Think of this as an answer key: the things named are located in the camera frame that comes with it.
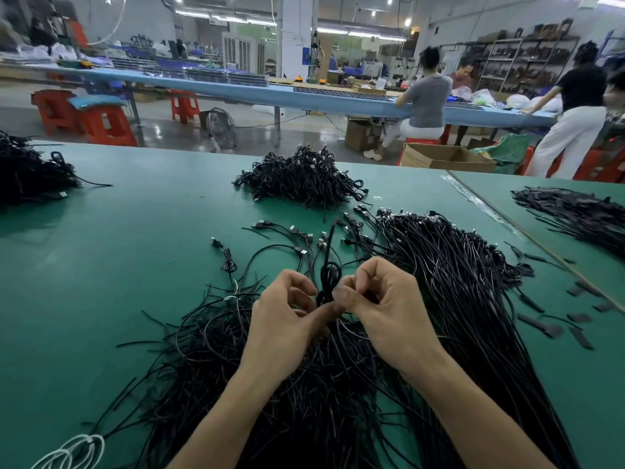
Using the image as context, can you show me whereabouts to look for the person's right hand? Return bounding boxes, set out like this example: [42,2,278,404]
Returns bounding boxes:
[332,255,445,382]

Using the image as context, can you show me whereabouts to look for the person's left hand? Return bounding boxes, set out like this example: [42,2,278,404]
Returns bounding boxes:
[242,268,345,382]

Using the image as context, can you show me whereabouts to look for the bundle of long black cables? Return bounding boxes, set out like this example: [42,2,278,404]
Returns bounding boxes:
[342,205,582,469]

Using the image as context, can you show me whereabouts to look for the single black cable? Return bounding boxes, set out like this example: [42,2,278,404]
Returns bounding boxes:
[210,236,238,279]
[314,221,345,309]

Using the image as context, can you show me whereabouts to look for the pile of black cables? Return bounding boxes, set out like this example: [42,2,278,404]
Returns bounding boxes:
[92,220,431,469]

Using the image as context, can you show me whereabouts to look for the heap of black cables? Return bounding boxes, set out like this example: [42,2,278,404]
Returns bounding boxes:
[0,130,111,204]
[232,144,369,211]

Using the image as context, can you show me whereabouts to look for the spread of straight black cables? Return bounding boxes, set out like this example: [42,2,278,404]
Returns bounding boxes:
[510,185,625,262]

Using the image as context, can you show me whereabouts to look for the person's left forearm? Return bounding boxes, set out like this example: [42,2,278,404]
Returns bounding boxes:
[168,361,289,469]

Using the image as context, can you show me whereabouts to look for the person's right forearm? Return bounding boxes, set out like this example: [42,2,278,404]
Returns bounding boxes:
[410,351,558,469]

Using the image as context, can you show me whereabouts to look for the open cardboard box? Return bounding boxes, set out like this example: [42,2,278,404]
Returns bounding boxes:
[400,143,497,173]

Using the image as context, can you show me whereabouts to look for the small cardboard box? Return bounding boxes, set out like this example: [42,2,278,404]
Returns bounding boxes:
[344,117,384,153]

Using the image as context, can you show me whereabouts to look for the scattered dark tie pieces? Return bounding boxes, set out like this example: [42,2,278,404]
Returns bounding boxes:
[503,244,617,352]

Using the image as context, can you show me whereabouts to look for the green bag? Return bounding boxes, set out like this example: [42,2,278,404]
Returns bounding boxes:
[477,134,533,175]

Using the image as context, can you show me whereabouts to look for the grey floor fan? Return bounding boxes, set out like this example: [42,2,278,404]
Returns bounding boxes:
[200,106,238,152]

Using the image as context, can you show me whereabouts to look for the long blue workbench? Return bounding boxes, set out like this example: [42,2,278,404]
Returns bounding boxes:
[53,65,558,130]

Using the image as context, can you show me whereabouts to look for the red plastic stool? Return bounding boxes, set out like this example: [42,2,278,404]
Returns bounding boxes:
[574,146,625,184]
[30,89,77,133]
[170,89,201,125]

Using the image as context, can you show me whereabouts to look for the pile of white bags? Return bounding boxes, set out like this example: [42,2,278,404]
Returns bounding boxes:
[471,87,558,111]

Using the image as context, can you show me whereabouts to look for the red stool with blue seat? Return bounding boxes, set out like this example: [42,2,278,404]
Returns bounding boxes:
[68,94,138,147]

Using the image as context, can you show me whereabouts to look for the metal storage shelf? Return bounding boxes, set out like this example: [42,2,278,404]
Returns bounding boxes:
[469,19,577,94]

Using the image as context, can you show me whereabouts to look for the white pillar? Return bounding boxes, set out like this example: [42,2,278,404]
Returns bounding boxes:
[278,0,318,81]

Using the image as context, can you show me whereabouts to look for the bunch of white wire rings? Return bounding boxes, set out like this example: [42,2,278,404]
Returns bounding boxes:
[29,433,107,469]

